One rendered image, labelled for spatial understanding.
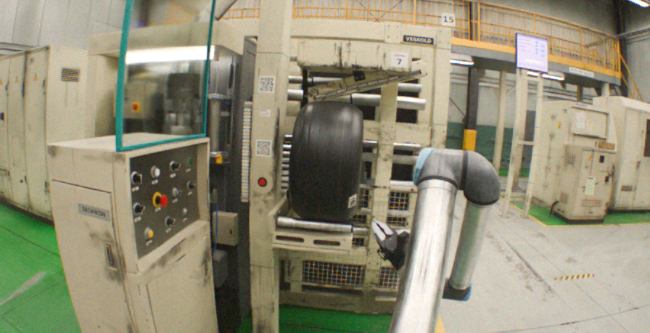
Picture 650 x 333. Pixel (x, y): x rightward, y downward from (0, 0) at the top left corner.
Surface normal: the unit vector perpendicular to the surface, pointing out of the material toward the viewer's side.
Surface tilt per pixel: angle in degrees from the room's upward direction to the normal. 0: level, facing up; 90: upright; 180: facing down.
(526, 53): 90
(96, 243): 90
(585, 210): 90
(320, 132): 57
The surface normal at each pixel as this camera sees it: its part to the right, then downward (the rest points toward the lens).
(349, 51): -0.10, 0.11
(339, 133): -0.05, -0.45
